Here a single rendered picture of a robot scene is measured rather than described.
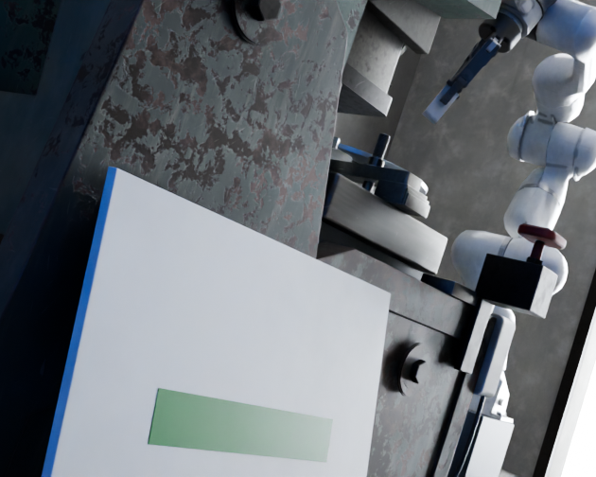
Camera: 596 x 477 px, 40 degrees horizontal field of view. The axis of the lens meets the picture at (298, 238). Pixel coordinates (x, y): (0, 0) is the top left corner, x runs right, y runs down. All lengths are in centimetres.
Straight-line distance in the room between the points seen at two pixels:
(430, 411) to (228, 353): 52
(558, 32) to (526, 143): 39
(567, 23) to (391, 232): 69
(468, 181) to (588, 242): 111
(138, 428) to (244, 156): 30
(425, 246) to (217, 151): 48
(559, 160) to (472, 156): 472
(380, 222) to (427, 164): 575
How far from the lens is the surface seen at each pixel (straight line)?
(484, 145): 668
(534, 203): 193
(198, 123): 81
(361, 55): 129
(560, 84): 186
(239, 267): 84
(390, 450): 123
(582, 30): 168
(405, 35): 135
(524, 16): 161
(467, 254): 185
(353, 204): 107
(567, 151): 198
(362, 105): 130
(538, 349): 604
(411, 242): 119
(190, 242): 79
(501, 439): 187
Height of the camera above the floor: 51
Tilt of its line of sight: 5 degrees up
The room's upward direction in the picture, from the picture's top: 19 degrees clockwise
